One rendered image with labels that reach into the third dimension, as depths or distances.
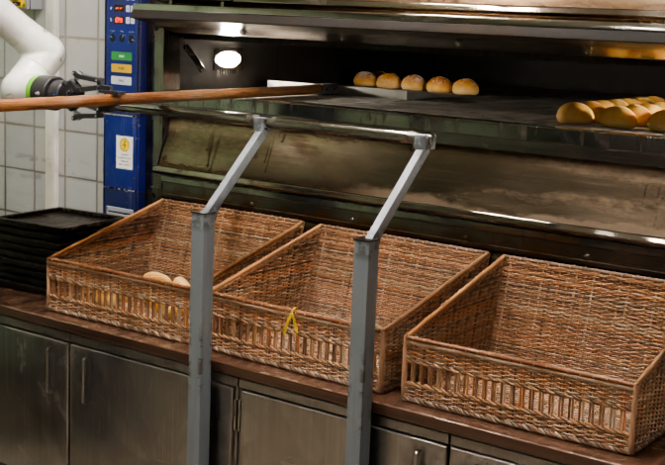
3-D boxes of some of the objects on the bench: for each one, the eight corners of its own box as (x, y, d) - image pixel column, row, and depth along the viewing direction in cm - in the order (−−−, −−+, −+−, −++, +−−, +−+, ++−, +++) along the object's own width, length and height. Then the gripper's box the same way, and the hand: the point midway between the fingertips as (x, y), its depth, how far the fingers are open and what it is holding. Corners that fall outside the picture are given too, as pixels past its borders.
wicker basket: (495, 357, 319) (502, 251, 315) (712, 403, 288) (722, 286, 283) (395, 401, 280) (401, 281, 275) (633, 459, 248) (644, 325, 244)
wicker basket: (160, 283, 389) (162, 196, 384) (305, 314, 357) (309, 220, 352) (42, 310, 349) (42, 213, 345) (192, 347, 318) (194, 240, 313)
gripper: (68, 62, 333) (133, 68, 320) (67, 123, 336) (131, 131, 322) (47, 63, 327) (111, 68, 314) (47, 124, 329) (110, 133, 316)
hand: (112, 99), depth 320 cm, fingers closed on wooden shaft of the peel, 3 cm apart
